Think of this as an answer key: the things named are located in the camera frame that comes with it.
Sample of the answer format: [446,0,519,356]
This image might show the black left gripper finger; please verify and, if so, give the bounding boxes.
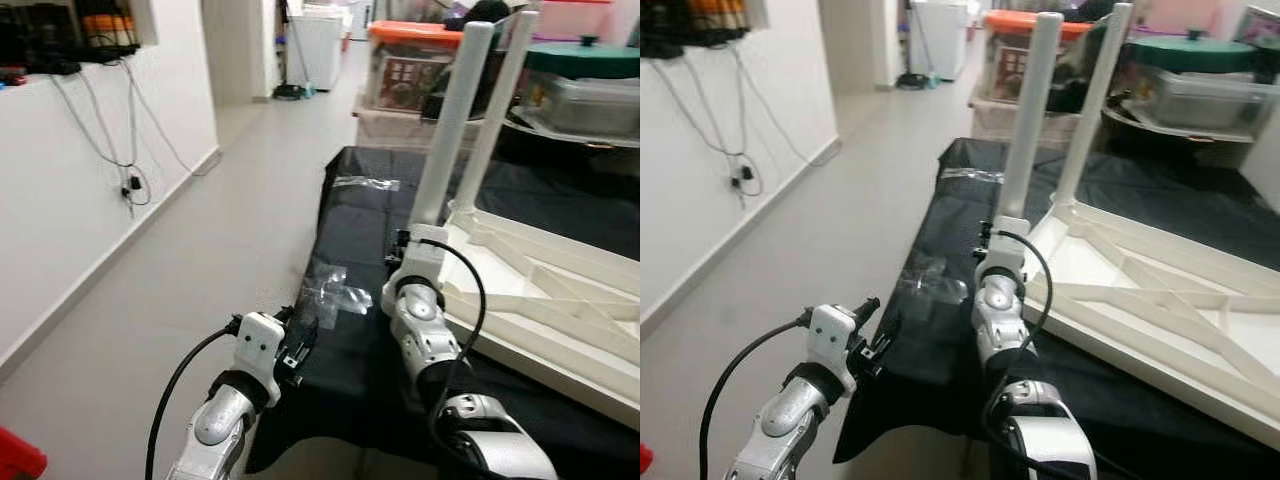
[296,306,323,363]
[872,310,903,353]

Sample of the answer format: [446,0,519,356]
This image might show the white plastic table top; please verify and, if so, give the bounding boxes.
[1025,200,1280,451]
[440,205,640,431]

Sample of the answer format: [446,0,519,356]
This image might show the black plastic table cover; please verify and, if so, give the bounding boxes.
[245,145,640,480]
[832,138,1280,480]

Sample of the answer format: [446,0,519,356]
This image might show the crumpled clear plastic wrap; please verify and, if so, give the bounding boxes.
[900,255,969,307]
[300,262,373,326]

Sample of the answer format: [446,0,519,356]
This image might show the storage box with orange lid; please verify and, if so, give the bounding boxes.
[365,20,466,111]
[980,10,1093,101]

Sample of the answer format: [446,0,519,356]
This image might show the black round basin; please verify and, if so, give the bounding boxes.
[1100,105,1251,153]
[500,118,640,153]

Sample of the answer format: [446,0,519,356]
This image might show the black bag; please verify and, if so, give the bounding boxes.
[430,0,513,116]
[1060,15,1133,106]

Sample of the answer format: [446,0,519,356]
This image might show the white appliance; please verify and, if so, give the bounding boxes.
[910,0,969,81]
[288,5,346,91]

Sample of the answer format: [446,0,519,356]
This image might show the clear plastic storage container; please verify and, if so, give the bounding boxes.
[520,75,640,141]
[1125,65,1266,136]

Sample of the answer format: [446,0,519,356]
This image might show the green round lid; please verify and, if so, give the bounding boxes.
[1130,30,1261,73]
[525,38,640,79]

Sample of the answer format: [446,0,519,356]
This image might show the pink plastic storage box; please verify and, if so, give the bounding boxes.
[1140,0,1251,31]
[540,0,613,43]

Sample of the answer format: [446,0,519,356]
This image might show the colourful picture book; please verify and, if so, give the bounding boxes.
[1240,5,1280,46]

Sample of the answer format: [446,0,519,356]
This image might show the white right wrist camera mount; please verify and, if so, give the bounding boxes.
[985,215,1029,283]
[395,225,448,293]

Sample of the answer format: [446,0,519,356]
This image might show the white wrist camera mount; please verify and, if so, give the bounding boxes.
[235,312,288,386]
[395,225,448,293]
[808,303,859,379]
[985,215,1029,283]

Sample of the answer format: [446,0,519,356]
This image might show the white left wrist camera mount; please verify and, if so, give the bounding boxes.
[235,312,288,386]
[808,303,859,379]

